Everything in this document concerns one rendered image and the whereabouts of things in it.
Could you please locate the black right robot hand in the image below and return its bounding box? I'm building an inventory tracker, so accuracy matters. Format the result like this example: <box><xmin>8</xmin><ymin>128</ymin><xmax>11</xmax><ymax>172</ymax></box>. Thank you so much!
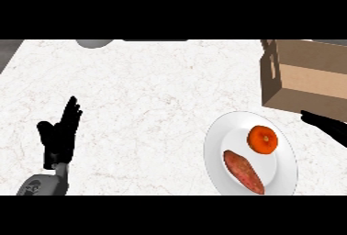
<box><xmin>300</xmin><ymin>109</ymin><xmax>347</xmax><ymax>149</ymax></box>

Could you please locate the orange round fruit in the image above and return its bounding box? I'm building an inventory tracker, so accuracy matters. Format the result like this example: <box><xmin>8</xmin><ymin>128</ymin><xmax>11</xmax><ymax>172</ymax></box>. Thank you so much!
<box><xmin>245</xmin><ymin>125</ymin><xmax>279</xmax><ymax>155</ymax></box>

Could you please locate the grey rounded object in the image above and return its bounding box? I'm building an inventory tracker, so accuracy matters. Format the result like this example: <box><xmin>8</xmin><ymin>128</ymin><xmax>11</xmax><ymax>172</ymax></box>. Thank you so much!
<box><xmin>74</xmin><ymin>39</ymin><xmax>114</xmax><ymax>50</ymax></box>

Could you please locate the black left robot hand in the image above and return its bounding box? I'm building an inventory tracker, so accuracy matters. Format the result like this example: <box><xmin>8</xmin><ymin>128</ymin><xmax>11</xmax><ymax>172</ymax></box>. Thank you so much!
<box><xmin>36</xmin><ymin>95</ymin><xmax>84</xmax><ymax>171</ymax></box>

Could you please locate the white plate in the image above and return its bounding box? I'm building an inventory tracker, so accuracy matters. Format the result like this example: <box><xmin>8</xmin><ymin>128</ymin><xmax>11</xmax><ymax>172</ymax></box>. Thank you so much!
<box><xmin>203</xmin><ymin>110</ymin><xmax>300</xmax><ymax>196</ymax></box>

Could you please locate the brown cardboard box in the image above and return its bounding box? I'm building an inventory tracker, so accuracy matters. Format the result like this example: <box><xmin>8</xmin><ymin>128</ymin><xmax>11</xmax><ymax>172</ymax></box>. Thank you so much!
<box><xmin>259</xmin><ymin>39</ymin><xmax>347</xmax><ymax>123</ymax></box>

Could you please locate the reddish brown sweet potato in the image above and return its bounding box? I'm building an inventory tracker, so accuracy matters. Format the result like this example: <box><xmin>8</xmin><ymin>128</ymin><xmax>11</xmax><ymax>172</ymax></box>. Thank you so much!
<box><xmin>223</xmin><ymin>149</ymin><xmax>268</xmax><ymax>196</ymax></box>

